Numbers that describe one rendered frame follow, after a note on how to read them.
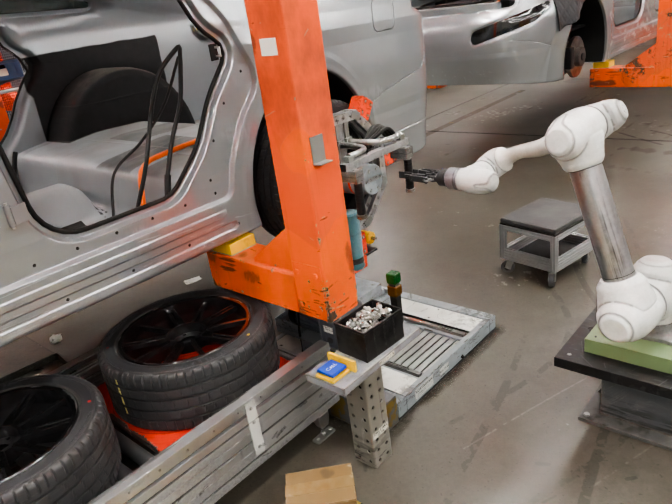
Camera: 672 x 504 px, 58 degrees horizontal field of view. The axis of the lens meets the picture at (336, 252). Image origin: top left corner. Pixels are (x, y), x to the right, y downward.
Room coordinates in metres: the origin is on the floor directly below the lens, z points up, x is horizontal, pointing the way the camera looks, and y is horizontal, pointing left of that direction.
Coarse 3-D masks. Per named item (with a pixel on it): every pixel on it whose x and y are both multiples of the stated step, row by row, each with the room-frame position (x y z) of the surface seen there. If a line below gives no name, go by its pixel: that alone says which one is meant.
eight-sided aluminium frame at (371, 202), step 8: (336, 112) 2.66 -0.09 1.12; (344, 112) 2.63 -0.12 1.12; (352, 112) 2.64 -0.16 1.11; (336, 120) 2.58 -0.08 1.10; (344, 120) 2.61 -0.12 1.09; (352, 120) 2.68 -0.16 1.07; (360, 120) 2.68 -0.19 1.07; (360, 128) 2.74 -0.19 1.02; (368, 128) 2.71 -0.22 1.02; (376, 160) 2.76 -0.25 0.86; (384, 160) 2.78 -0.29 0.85; (384, 168) 2.77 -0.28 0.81; (384, 176) 2.76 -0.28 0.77; (384, 184) 2.76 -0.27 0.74; (368, 200) 2.74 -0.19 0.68; (376, 200) 2.71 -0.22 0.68; (368, 208) 2.69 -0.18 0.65; (376, 208) 2.71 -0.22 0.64; (368, 216) 2.66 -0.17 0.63; (360, 224) 2.62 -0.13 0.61; (368, 224) 2.65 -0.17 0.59
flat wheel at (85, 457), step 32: (0, 384) 1.86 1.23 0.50; (32, 384) 1.82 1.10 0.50; (64, 384) 1.79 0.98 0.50; (0, 416) 1.78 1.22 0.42; (32, 416) 1.66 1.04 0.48; (64, 416) 1.77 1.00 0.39; (96, 416) 1.58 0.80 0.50; (0, 448) 1.76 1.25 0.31; (32, 448) 1.50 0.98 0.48; (64, 448) 1.45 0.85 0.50; (96, 448) 1.51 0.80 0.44; (0, 480) 1.35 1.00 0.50; (32, 480) 1.33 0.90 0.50; (64, 480) 1.38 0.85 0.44; (96, 480) 1.46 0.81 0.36
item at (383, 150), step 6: (408, 138) 2.61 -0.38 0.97; (390, 144) 2.52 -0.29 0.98; (396, 144) 2.54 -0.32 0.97; (402, 144) 2.57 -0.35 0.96; (372, 150) 2.47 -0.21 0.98; (378, 150) 2.45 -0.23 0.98; (384, 150) 2.48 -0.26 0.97; (390, 150) 2.51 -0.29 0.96; (360, 156) 2.40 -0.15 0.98; (366, 156) 2.40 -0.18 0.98; (372, 156) 2.42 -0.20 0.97; (378, 156) 2.45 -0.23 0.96; (354, 162) 2.34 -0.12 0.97; (360, 162) 2.37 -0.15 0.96; (366, 162) 2.39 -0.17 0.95; (342, 168) 2.32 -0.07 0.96; (348, 168) 2.31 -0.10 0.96; (354, 168) 2.34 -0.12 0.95
